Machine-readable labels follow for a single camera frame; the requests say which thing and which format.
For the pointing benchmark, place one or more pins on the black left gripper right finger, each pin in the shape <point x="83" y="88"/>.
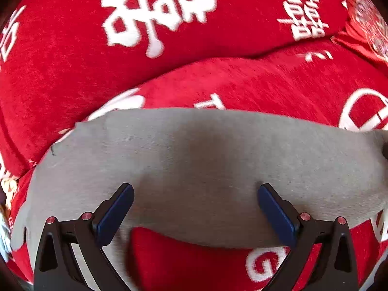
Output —
<point x="335" y="267"/>

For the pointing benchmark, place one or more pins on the orange cloth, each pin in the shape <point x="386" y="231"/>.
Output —
<point x="9" y="186"/>

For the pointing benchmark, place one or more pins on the red embroidered cushion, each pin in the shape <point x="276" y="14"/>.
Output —
<point x="365" y="32"/>

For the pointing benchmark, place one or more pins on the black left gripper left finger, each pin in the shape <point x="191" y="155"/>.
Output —
<point x="56" y="267"/>

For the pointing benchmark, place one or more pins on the grey knitted sweater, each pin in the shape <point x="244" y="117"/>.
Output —
<point x="195" y="174"/>

